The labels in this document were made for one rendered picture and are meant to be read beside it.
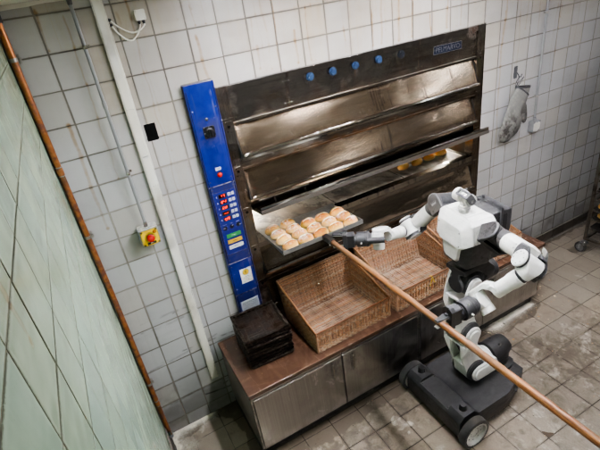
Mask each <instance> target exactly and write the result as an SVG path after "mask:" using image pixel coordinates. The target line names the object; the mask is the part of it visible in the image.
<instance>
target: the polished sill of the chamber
mask: <svg viewBox="0 0 600 450"><path fill-rule="evenodd" d="M471 158H472V156H471V155H468V154H465V155H462V156H459V157H457V158H454V159H453V160H450V161H447V162H443V163H441V164H439V165H436V166H433V167H431V168H428V169H426V170H424V171H420V172H417V173H414V174H413V175H410V176H407V177H405V178H402V179H399V180H396V181H393V182H391V183H388V184H386V185H384V186H381V187H377V188H374V189H373V190H370V191H367V192H365V193H362V194H360V195H358V196H354V197H351V198H348V199H346V200H344V201H341V202H339V203H336V204H334V205H336V206H339V207H342V208H343V210H346V209H349V208H351V207H354V206H356V205H358V204H362V203H365V202H367V201H370V200H371V199H374V198H376V197H379V196H383V195H385V194H387V193H390V192H392V191H395V190H398V189H399V188H403V187H406V186H409V185H411V184H413V183H415V182H418V181H420V180H423V179H426V178H429V177H431V176H434V175H436V174H439V173H441V172H443V171H447V170H450V169H452V168H454V167H457V166H459V165H462V164H464V163H468V162H470V161H471ZM257 237H258V241H259V243H262V242H263V241H266V240H267V239H266V238H265V237H264V236H263V235H262V234H261V233H260V232H259V233H257Z"/></svg>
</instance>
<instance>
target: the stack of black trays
mask: <svg viewBox="0 0 600 450"><path fill-rule="evenodd" d="M230 319H231V321H232V323H233V328H234V332H235V334H236V338H237V342H238V344H239V346H240V347H241V349H242V351H243V353H244V355H245V357H246V359H247V361H248V362H249V364H250V366H251V368H252V369H257V368H259V367H261V366H263V365H264V364H267V363H270V362H272V361H275V360H277V359H279V358H280V357H283V356H285V355H287V354H290V353H293V351H294V350H295V349H294V346H293V344H294V343H293V340H292V339H293V338H292V337H291V336H293V335H292V334H291V333H293V332H292V331H291V328H290V324H289V323H288V321H287V320H286V318H285V317H284V316H283V314H282V313H281V312H280V310H279V308H278V307H277V306H276V305H275V304H274V303H273V301H272V300H270V301H269V302H266V303H264V304H260V305H257V306H256V307H253V308H251V309H248V310H246V311H243V312H240V313H238V314H235V315H233V316H230Z"/></svg>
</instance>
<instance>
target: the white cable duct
mask: <svg viewBox="0 0 600 450"><path fill-rule="evenodd" d="M89 2H90V4H91V7H92V10H93V14H94V16H95V19H96V24H97V27H98V29H99V32H100V35H101V38H102V40H103V44H104V49H105V52H106V54H107V57H108V60H109V63H110V65H111V68H112V74H113V76H114V79H115V82H116V85H117V88H118V90H119V93H120V96H121V101H122V104H123V107H124V110H125V113H126V115H127V118H128V121H129V126H130V129H131V132H132V135H133V138H134V140H135V143H136V146H137V150H138V154H139V157H140V160H141V162H142V165H143V168H144V171H145V174H146V178H147V181H148V185H149V187H150V190H151V193H152V196H153V199H154V203H155V206H156V209H157V212H158V215H159V218H160V221H161V224H162V228H163V231H164V234H165V236H166V240H167V243H168V246H169V248H170V251H171V256H172V259H173V261H174V264H175V268H176V271H177V273H178V276H179V281H180V284H181V286H182V289H183V292H184V296H185V298H186V301H187V306H188V309H189V311H190V314H191V317H192V320H193V322H194V326H195V329H196V334H197V336H198V339H199V342H200V345H201V347H202V350H203V354H204V358H205V361H206V364H207V367H208V370H209V372H210V375H211V379H214V378H216V377H218V376H219V375H218V372H217V370H216V366H215V363H214V360H213V355H212V352H211V349H210V347H209V344H208V340H207V337H206V335H205V332H204V326H203V323H202V321H201V318H200V314H199V311H198V309H197V306H196V300H195V298H194V295H193V292H192V288H191V286H190V283H189V280H188V275H187V272H186V269H185V266H184V263H183V260H182V257H181V254H180V251H179V246H178V243H177V240H176V237H175V234H174V231H173V228H172V226H171V220H170V217H169V214H168V211H167V208H166V205H165V202H164V200H163V194H162V191H161V189H160V186H159V182H158V179H157V177H156V174H155V170H154V166H153V163H152V160H151V156H150V154H149V151H148V148H147V144H146V140H145V137H144V134H143V130H142V128H141V125H140V122H139V118H138V114H137V111H136V108H135V105H134V102H133V99H132V96H131V93H130V90H129V85H128V82H127V79H126V76H125V73H124V70H123V68H122V64H121V59H120V57H119V53H118V50H117V47H116V45H115V42H114V38H113V34H112V31H111V27H110V24H109V21H108V19H107V16H106V12H105V9H104V5H103V2H102V0H89Z"/></svg>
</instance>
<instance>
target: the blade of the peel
mask: <svg viewBox="0 0 600 450"><path fill-rule="evenodd" d="M334 207H337V206H336V205H334V204H328V205H325V206H323V207H321V208H319V209H316V210H313V211H311V212H307V213H305V214H302V215H299V216H297V217H295V218H292V220H294V221H295V223H298V224H299V225H300V226H301V222H302V220H304V219H305V218H309V217H310V218H314V219H315V217H316V215H317V214H318V213H322V212H325V213H328V214H329V213H330V211H331V210H332V209H333V208H334ZM350 215H353V214H351V213H350ZM354 216H355V215H354ZM355 217H356V218H357V220H358V221H357V222H354V223H352V224H349V225H347V226H344V225H343V228H340V229H336V230H334V231H331V232H329V233H327V234H329V235H330V236H332V233H338V232H343V231H342V230H348V229H351V228H353V227H355V226H358V225H360V224H363V219H361V218H359V217H357V216H355ZM265 230H266V229H262V230H259V232H260V233H261V234H262V235H263V236H264V237H265V238H266V239H267V240H268V241H269V242H270V243H271V244H272V245H273V246H275V247H276V248H277V249H278V250H279V251H280V252H281V253H282V254H283V255H286V254H290V253H292V252H295V251H296V250H299V249H301V248H304V247H306V246H309V245H311V244H314V243H316V242H319V241H321V240H323V239H322V236H320V237H317V238H315V237H314V239H312V240H310V241H307V242H305V243H303V244H301V245H299V244H298V246H294V247H292V248H289V249H288V250H285V251H284V250H283V248H282V246H278V245H277V243H276V240H272V239H271V236H268V235H266V234H265Z"/></svg>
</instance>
